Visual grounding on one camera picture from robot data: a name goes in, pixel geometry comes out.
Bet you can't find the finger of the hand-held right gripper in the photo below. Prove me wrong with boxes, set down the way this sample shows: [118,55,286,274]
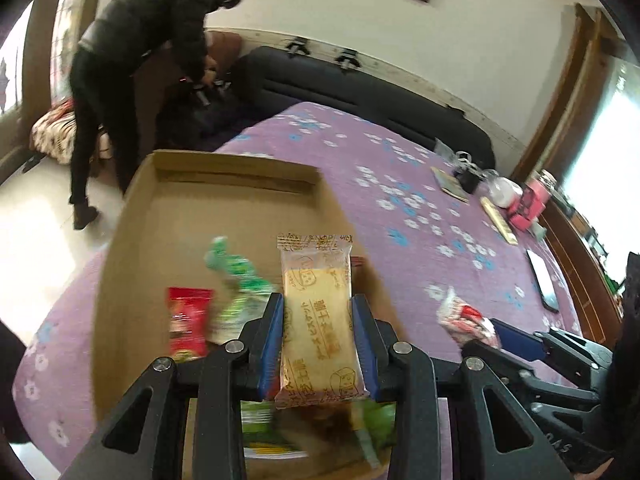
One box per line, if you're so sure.
[462,341,602,412]
[491,318,617,392]

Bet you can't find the green twisted candy packet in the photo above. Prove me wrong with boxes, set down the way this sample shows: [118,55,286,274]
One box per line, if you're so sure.
[204,236,272,292]

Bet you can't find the cardboard box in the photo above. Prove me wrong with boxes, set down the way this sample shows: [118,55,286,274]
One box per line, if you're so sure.
[95,149,397,480]

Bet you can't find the olive notebook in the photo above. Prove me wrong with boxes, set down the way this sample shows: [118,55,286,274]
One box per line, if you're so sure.
[430,165,471,205]

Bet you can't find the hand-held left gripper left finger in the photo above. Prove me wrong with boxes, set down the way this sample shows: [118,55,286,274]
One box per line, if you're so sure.
[60,293,285,480]

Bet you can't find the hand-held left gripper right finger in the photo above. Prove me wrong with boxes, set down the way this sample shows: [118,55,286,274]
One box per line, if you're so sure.
[351,294,573,480]

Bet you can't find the black cup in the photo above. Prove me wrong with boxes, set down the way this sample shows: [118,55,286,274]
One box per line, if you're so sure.
[453,152,484,195]

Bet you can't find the white jar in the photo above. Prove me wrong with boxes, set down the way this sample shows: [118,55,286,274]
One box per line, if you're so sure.
[487,175,524,210]

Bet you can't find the purple floral bedsheet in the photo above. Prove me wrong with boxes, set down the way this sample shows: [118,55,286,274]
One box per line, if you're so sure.
[12,101,627,480]

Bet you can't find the floral patterned cushion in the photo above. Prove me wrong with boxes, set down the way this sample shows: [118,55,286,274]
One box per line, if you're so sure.
[29,99,117,166]

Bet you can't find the wooden bed frame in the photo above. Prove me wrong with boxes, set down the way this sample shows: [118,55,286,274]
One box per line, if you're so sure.
[537,195,626,351]

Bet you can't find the black devices bundle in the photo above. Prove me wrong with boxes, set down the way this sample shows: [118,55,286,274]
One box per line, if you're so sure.
[179,72,232,107]

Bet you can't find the brown armchair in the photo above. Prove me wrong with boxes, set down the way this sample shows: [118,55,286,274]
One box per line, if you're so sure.
[132,30,242,151]

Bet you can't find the wooden window frame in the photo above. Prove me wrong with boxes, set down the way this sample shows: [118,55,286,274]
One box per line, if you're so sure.
[510,2,626,186]

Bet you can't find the black sofa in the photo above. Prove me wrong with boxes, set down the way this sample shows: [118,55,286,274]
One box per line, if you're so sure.
[155,46,497,172]

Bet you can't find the pink and white snack packet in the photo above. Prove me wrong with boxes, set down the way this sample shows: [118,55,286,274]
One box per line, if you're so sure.
[436,287,501,352]

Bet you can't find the red cartoon snack packet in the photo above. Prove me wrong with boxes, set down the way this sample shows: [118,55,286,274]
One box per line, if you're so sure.
[166,287,215,362]

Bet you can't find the wooden glass door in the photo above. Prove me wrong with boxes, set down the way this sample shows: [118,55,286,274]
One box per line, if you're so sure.
[0,0,109,187]

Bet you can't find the pink sleeved bottle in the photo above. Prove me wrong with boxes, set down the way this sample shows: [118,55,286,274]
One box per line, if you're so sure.
[507,179,549,231]

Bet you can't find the black smartphone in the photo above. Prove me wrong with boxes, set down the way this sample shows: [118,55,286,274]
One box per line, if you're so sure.
[526,248,561,314]

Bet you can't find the yellow biscuit packet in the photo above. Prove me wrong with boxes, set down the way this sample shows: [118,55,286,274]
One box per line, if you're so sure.
[273,232,365,409]

